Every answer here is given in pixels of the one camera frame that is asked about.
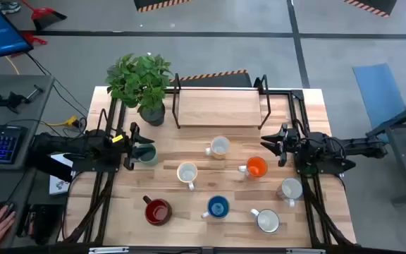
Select blue floor mat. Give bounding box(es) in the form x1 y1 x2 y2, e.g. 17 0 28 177
352 62 406 130

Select red and black dustpan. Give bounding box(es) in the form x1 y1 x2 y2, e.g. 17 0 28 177
19 0 68 31

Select beige mug white interior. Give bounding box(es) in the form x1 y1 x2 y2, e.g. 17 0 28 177
204 135 231 160

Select person's shoe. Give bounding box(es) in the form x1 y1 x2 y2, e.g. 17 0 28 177
0 0 23 15

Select black computer case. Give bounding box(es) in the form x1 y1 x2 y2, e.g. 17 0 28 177
16 202 65 246

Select green potted plant dark pot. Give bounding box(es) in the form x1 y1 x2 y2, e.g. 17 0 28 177
105 52 173 127

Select orange mug white handle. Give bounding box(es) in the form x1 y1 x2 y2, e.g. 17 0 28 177
237 156 269 178

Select black platform hazard stripe edge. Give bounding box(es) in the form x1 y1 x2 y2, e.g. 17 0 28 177
169 69 253 88
133 0 193 13
342 0 398 18

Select blue and white striped mug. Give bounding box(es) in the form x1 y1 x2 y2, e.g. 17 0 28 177
200 195 230 220

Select white mug red lattice pattern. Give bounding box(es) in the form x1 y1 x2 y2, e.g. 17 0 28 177
276 177 304 208

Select black aluminium table frame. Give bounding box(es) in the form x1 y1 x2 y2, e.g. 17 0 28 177
60 86 357 254

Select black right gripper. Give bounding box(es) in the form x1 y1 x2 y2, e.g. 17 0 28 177
260 123 302 168

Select dark grey mug red interior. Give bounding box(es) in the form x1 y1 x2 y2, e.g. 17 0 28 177
142 195 173 226

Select wooden shelf black metal frame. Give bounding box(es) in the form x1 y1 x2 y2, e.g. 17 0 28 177
171 73 272 131

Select red plastic base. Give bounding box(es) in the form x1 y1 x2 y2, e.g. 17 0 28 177
20 30 49 47

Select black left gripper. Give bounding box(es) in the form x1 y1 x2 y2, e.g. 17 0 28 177
123 121 156 171

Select white mug blue leaf pattern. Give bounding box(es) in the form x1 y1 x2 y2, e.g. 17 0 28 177
250 207 281 234

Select black computer mouse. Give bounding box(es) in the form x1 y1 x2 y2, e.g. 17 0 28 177
0 200 17 222

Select sage green mug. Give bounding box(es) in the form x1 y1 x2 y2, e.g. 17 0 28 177
136 143 159 167

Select white mug orange fern pattern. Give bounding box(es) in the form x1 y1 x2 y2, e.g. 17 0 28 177
176 162 199 192

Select thin yellow cable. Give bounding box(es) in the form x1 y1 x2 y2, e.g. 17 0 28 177
4 55 21 75

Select black clamp mount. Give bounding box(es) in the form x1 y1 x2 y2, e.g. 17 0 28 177
0 84 45 114

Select grey desk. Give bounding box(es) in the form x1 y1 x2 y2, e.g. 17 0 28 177
0 73 56 248

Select yellow power plug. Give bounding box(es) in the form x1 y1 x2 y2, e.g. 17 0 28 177
46 115 80 129

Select white printed box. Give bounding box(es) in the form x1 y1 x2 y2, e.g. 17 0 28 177
49 153 77 196

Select silver metal bracket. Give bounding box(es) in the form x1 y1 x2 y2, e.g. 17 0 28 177
88 246 130 254

